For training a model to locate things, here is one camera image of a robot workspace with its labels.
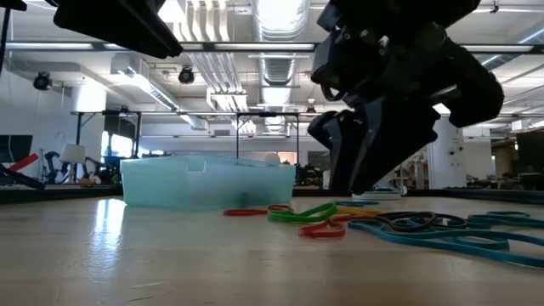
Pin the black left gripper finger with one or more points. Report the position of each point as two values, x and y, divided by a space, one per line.
123 25

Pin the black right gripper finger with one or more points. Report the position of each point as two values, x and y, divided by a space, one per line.
391 136
340 140

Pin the yellow rubber band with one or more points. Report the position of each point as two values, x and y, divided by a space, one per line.
361 211

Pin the green rubber band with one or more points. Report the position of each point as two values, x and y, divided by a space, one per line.
297 219

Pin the red rubber band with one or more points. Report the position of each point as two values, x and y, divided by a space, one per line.
246 212
323 233

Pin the thin black rubber band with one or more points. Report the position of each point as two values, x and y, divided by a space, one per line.
408 228

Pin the translucent teal plastic bin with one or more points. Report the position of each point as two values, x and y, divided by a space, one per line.
191 187

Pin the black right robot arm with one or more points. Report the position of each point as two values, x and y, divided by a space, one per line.
404 10

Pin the white pillar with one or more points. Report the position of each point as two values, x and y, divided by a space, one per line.
450 161

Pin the black hanging spotlight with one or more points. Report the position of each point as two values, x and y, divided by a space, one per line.
186 76
42 81

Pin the black crossbar with light strips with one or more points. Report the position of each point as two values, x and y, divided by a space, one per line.
208 47

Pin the lamp with white shade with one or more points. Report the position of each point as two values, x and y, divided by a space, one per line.
73 154

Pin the dark computer monitor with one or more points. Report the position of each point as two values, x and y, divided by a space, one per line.
531 157
17 149

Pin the red strip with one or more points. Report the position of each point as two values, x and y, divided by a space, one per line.
23 162

